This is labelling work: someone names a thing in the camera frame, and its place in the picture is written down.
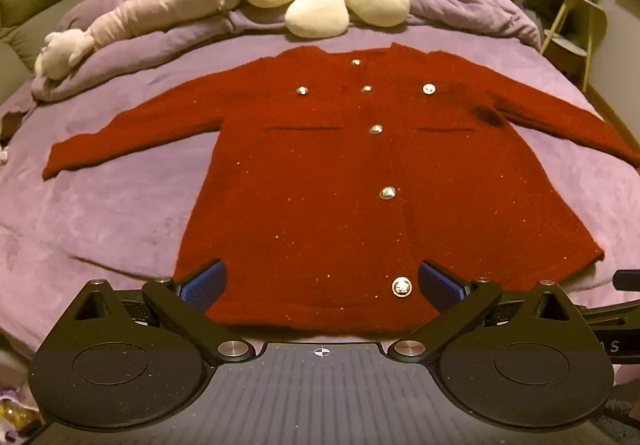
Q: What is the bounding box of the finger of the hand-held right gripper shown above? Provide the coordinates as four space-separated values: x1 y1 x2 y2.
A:
612 269 640 293

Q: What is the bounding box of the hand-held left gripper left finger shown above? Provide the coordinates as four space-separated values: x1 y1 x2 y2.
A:
74 258 254 367

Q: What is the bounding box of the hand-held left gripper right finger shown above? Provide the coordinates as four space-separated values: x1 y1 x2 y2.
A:
389 260 577 367

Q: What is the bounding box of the red buttoned cardigan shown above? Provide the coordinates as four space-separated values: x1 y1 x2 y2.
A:
41 42 640 337

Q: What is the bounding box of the purple bed sheet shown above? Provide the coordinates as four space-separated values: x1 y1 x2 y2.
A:
0 22 640 378

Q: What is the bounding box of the yellow side table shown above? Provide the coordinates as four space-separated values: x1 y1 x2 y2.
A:
539 0 608 93

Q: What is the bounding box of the pale pink plush toy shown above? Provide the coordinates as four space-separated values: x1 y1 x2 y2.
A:
34 0 241 81

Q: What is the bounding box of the purple duvet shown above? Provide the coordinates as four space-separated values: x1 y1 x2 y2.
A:
31 0 543 102

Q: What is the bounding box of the green padded headboard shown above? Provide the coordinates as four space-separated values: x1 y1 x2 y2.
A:
0 0 114 102

